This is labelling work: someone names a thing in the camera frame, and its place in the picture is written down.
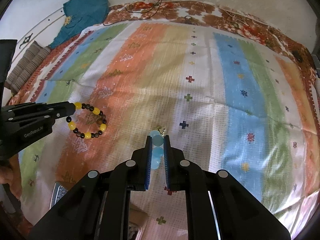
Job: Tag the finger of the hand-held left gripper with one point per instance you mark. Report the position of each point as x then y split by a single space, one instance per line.
62 107
32 121

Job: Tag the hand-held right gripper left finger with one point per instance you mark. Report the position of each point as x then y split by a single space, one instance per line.
148 160

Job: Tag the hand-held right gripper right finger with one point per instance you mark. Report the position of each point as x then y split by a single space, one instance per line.
167 165

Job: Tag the silver metal tin box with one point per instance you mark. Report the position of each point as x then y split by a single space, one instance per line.
58 195

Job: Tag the person's left hand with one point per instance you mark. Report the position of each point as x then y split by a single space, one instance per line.
6 175

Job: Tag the striped grey cushion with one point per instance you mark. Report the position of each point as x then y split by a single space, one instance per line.
26 63

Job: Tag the white bed headboard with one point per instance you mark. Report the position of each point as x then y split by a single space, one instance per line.
37 28

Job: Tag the striped pastel cloth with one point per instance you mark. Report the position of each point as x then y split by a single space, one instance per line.
175 80

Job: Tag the teal garment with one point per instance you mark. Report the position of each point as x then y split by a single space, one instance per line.
82 12

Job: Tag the small black object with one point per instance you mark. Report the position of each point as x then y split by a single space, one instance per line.
297 55

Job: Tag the grey box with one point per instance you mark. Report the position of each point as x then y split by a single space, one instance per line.
317 66

